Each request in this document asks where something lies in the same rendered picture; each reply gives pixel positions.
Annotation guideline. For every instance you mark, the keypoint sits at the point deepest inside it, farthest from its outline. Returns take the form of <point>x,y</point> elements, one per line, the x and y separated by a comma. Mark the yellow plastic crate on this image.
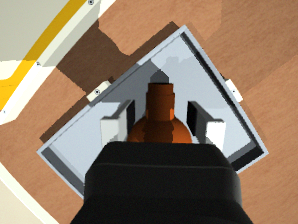
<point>27,27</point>

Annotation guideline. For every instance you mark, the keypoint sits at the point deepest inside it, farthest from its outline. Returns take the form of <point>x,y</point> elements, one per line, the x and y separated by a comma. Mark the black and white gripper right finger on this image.
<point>202,125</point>

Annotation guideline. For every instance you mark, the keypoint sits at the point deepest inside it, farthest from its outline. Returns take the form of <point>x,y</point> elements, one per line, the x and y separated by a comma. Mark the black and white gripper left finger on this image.
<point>117,126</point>

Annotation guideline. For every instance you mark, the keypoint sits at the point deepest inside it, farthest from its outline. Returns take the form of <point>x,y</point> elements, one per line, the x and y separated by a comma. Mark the brown glass bottle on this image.
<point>160,124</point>

